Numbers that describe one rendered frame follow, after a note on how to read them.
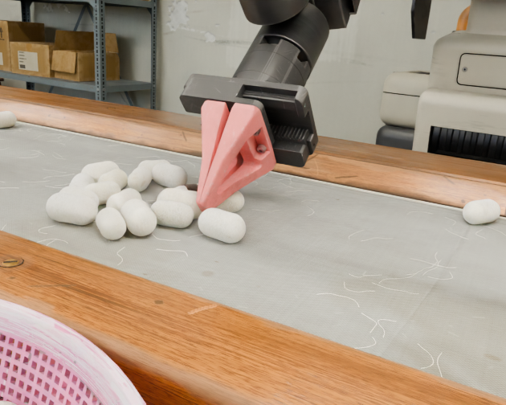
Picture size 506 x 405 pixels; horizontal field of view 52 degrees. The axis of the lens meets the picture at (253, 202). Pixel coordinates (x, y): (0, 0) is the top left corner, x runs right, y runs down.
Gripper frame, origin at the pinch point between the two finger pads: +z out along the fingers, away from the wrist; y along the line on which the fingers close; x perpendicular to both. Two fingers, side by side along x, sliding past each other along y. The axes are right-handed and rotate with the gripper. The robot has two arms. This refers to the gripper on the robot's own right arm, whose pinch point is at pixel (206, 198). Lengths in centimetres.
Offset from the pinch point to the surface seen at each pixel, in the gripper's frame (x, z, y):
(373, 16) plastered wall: 121, -174, -45
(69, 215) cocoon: -3.4, 5.5, -7.1
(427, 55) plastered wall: 130, -164, -19
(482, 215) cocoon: 8.9, -9.0, 18.2
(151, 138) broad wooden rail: 12.8, -13.3, -19.0
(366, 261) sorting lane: 1.8, 0.9, 12.1
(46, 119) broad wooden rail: 13.0, -13.5, -36.6
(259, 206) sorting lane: 5.6, -3.5, 1.3
